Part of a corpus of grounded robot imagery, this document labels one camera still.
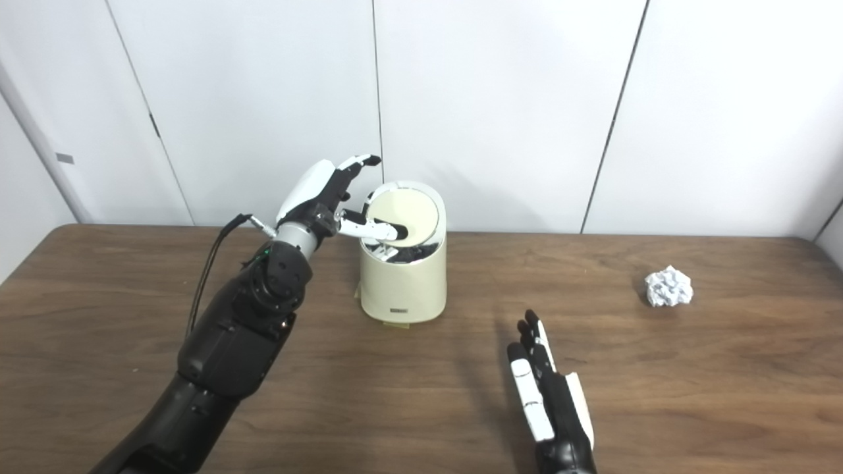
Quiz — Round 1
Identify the white paper ball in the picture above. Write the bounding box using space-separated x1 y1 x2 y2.
645 265 694 308

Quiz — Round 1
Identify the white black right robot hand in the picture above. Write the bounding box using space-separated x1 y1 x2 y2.
507 309 597 474

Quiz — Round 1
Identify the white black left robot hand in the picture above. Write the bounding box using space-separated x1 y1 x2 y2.
275 154 408 246

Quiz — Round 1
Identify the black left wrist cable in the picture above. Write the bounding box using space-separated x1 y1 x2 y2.
186 213 277 336

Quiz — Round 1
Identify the cream-colored lidded bin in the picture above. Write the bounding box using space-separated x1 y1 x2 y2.
359 181 447 325

